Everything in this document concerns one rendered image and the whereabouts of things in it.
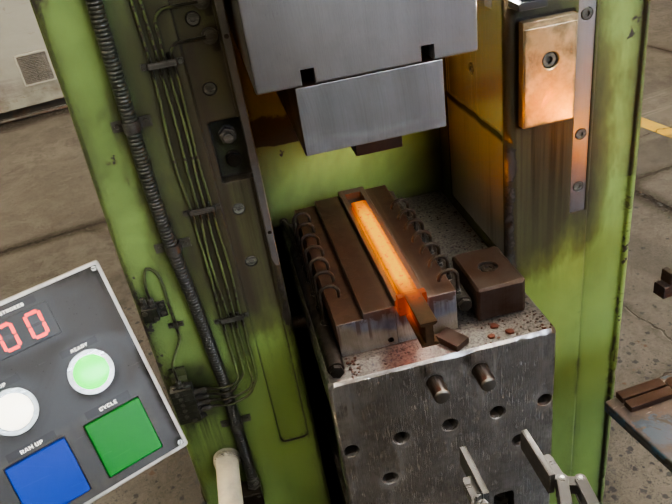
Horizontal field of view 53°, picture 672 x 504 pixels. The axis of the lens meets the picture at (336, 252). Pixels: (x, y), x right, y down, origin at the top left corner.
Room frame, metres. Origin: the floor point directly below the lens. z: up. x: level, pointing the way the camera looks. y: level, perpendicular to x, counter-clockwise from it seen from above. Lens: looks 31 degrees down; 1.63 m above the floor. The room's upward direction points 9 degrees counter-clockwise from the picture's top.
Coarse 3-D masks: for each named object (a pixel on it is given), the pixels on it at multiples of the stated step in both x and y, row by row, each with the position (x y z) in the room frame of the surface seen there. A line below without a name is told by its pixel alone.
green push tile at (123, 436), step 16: (112, 416) 0.67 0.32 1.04; (128, 416) 0.67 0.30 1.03; (144, 416) 0.68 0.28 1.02; (96, 432) 0.65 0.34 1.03; (112, 432) 0.65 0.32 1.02; (128, 432) 0.66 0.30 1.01; (144, 432) 0.66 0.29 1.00; (96, 448) 0.64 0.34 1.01; (112, 448) 0.64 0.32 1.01; (128, 448) 0.65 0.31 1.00; (144, 448) 0.65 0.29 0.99; (112, 464) 0.63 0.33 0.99; (128, 464) 0.63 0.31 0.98
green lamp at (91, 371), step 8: (80, 360) 0.70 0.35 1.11; (88, 360) 0.70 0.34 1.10; (96, 360) 0.71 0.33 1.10; (104, 360) 0.71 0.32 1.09; (80, 368) 0.70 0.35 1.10; (88, 368) 0.70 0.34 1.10; (96, 368) 0.70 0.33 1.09; (104, 368) 0.70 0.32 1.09; (80, 376) 0.69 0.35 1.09; (88, 376) 0.69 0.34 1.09; (96, 376) 0.69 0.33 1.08; (104, 376) 0.70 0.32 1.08; (80, 384) 0.68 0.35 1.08; (88, 384) 0.69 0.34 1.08; (96, 384) 0.69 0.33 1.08
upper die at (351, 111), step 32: (416, 64) 0.88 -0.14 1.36; (288, 96) 0.95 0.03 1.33; (320, 96) 0.86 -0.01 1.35; (352, 96) 0.86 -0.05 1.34; (384, 96) 0.87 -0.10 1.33; (416, 96) 0.88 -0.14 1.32; (320, 128) 0.86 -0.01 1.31; (352, 128) 0.86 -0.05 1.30; (384, 128) 0.87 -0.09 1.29; (416, 128) 0.87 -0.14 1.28
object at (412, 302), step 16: (352, 208) 1.20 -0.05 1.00; (368, 208) 1.17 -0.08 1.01; (368, 224) 1.11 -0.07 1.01; (384, 240) 1.04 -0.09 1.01; (384, 256) 0.99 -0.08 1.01; (400, 272) 0.93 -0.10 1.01; (400, 288) 0.89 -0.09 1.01; (416, 288) 0.88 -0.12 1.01; (400, 304) 0.85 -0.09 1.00; (416, 304) 0.82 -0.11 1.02; (416, 320) 0.82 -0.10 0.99; (432, 320) 0.78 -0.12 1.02; (416, 336) 0.80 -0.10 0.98; (432, 336) 0.78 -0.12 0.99
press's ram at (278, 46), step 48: (240, 0) 0.85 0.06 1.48; (288, 0) 0.86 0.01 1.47; (336, 0) 0.86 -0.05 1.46; (384, 0) 0.87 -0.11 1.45; (432, 0) 0.88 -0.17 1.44; (240, 48) 1.02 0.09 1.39; (288, 48) 0.85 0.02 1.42; (336, 48) 0.86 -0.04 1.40; (384, 48) 0.87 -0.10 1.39; (432, 48) 0.89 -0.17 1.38
